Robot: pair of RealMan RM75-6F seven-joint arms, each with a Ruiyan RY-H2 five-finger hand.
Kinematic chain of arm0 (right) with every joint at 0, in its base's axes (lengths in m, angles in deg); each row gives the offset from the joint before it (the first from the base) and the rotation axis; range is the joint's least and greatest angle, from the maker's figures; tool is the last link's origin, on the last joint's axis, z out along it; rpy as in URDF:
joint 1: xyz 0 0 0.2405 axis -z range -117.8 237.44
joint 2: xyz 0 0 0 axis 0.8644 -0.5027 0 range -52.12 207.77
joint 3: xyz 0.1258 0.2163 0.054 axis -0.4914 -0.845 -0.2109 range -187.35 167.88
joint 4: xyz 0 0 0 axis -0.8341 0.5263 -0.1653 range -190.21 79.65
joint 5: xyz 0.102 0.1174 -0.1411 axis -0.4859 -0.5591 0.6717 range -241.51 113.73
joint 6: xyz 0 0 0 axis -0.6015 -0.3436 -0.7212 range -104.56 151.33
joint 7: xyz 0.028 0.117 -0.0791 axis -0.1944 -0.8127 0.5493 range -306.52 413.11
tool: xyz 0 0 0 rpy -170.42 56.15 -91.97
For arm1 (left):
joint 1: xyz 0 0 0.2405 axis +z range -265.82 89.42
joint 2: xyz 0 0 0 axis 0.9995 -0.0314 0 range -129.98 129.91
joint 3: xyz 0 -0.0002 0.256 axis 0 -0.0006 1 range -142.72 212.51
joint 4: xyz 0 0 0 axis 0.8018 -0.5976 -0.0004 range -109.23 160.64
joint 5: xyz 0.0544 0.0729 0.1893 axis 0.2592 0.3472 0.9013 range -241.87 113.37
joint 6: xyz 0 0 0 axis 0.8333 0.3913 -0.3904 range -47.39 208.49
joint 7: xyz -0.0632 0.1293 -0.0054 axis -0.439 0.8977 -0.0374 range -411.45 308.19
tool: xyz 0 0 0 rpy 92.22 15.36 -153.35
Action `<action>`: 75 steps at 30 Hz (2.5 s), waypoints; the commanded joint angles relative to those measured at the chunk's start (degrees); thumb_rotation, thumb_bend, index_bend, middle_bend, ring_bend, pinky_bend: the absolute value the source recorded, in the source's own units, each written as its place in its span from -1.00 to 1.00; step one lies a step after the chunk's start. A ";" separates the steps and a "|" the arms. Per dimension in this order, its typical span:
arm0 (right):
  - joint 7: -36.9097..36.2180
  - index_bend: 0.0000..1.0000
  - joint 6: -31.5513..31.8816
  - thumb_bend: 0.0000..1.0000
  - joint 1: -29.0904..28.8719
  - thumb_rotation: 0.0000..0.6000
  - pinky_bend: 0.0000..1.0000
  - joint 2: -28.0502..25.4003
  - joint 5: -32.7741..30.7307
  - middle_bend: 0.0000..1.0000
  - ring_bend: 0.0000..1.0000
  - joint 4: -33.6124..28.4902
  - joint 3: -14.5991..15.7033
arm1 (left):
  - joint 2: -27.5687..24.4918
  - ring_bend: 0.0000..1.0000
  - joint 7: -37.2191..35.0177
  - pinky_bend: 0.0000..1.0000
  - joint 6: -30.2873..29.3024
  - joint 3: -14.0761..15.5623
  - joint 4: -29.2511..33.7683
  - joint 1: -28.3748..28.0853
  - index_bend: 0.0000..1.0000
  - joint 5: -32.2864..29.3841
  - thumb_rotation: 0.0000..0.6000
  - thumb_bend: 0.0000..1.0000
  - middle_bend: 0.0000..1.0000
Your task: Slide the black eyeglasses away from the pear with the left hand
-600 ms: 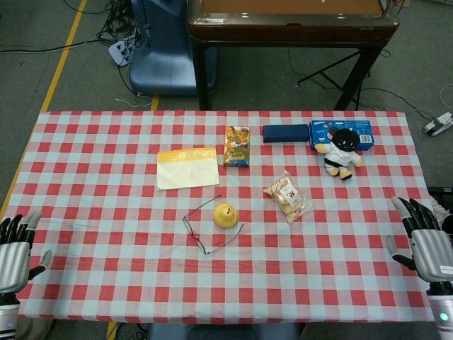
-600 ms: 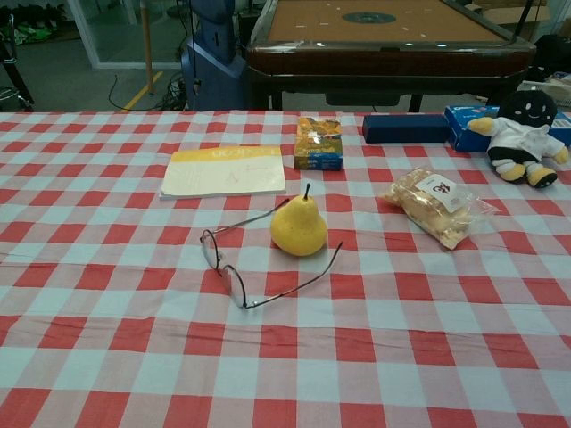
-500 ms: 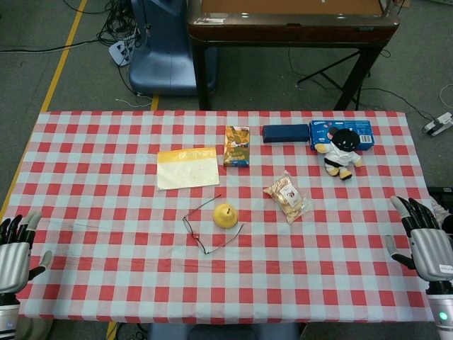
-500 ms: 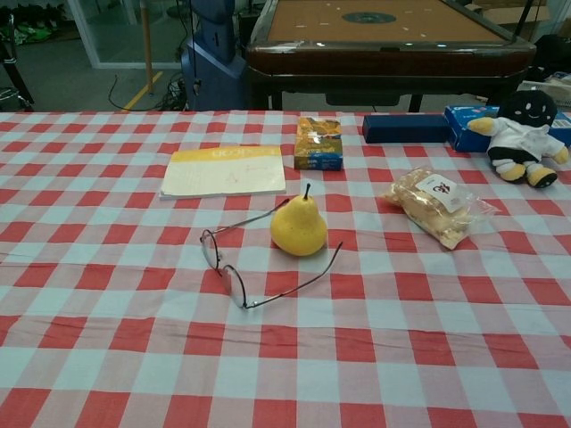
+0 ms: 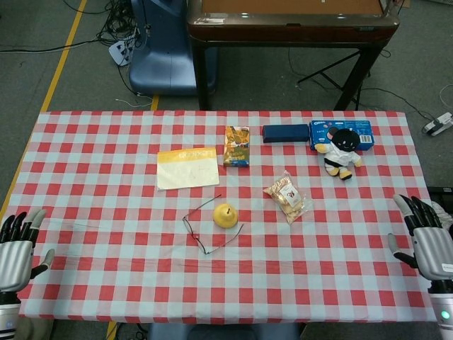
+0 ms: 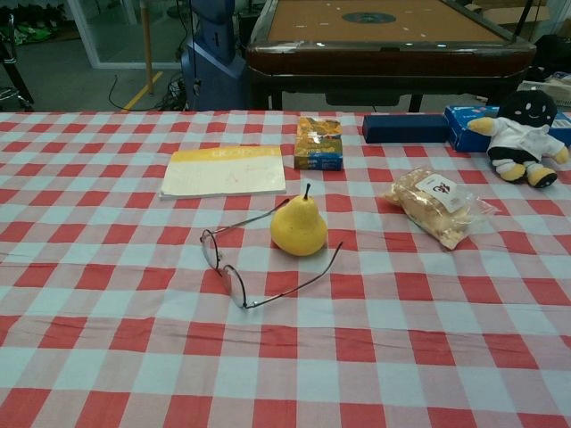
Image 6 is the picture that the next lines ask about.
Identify clear bag of snacks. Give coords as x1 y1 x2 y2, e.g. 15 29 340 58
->
378 166 497 251

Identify red white checkered tablecloth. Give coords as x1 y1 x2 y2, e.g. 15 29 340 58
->
0 110 571 428

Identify black bag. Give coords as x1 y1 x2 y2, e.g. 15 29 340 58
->
533 34 571 81

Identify yellow pear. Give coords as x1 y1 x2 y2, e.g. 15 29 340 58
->
270 183 329 257

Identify black cable bundle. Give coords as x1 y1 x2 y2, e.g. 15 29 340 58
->
162 73 191 111

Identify dark brown mahjong table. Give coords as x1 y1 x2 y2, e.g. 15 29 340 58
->
244 0 538 112

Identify black wire eyeglasses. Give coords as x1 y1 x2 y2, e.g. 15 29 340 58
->
199 199 343 310

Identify wooden pole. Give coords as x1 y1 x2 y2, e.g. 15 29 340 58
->
140 0 156 95

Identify yellow white envelope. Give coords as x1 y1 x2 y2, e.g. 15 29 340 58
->
159 144 287 202

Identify dark blue case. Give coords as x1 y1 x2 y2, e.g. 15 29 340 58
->
361 113 450 144

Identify blue chair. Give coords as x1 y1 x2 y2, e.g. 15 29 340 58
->
180 0 251 111

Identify black plush toy white coat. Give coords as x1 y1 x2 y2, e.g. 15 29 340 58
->
466 87 571 189

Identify black floor cable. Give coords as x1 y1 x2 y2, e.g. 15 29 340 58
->
109 73 166 112

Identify green bag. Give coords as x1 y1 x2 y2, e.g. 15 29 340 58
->
12 24 57 45

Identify blue Oreo cookie box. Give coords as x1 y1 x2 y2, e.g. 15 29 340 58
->
443 104 571 152

